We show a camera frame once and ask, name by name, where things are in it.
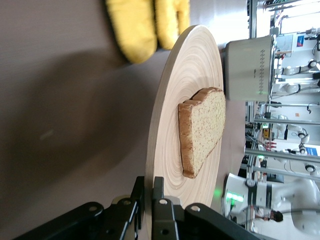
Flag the brown bread slice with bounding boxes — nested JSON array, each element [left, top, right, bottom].
[[177, 86, 227, 180]]

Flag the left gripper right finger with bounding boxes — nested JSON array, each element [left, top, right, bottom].
[[152, 176, 261, 240]]

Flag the round light wooden plate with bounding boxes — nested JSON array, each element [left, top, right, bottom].
[[144, 24, 226, 240]]

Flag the beige chrome two-slot toaster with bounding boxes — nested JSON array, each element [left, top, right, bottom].
[[222, 34, 277, 102]]

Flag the yellow quilted oven mitt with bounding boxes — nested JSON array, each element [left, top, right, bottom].
[[154, 0, 191, 50], [104, 0, 159, 65]]

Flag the background aluminium post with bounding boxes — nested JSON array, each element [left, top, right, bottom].
[[246, 0, 258, 40]]

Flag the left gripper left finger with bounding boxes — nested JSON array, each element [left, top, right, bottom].
[[14, 175, 146, 240]]

